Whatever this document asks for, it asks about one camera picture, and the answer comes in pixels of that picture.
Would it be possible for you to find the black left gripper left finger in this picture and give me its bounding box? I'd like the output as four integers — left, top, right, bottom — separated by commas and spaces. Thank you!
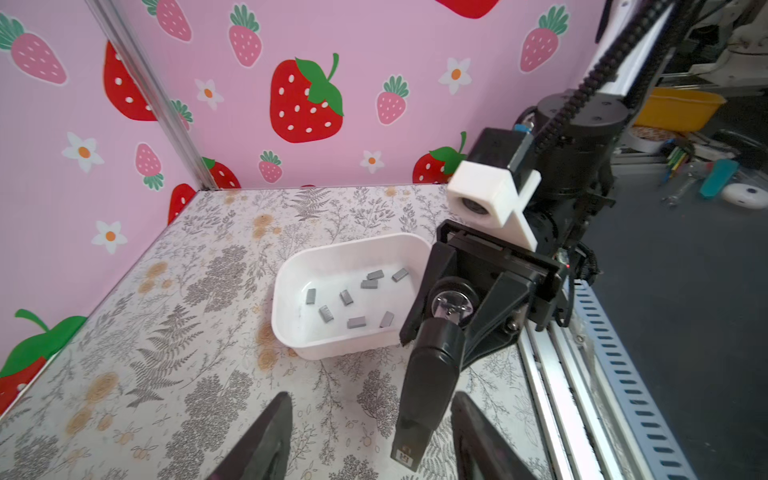
208, 391, 293, 480

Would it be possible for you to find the white plastic tray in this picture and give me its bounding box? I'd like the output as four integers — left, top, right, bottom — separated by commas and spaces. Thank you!
271, 233, 431, 360

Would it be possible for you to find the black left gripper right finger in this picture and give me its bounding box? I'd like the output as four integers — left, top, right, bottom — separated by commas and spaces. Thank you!
451, 392, 536, 480

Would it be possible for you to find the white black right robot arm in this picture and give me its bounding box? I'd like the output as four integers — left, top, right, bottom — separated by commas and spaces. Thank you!
400, 1, 702, 372

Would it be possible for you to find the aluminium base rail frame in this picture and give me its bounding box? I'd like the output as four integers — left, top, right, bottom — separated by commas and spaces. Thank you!
518, 281, 696, 479

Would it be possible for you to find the yellow plastic bin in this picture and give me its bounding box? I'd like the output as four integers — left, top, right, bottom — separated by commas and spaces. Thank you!
635, 87, 727, 133

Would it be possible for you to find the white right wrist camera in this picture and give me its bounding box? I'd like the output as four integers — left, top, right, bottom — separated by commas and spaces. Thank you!
446, 125, 542, 251

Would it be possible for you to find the aluminium corner post left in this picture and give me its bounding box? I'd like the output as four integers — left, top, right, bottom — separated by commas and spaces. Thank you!
86, 1, 217, 190

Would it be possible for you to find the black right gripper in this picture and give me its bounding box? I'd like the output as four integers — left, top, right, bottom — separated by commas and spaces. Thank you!
399, 220, 570, 365

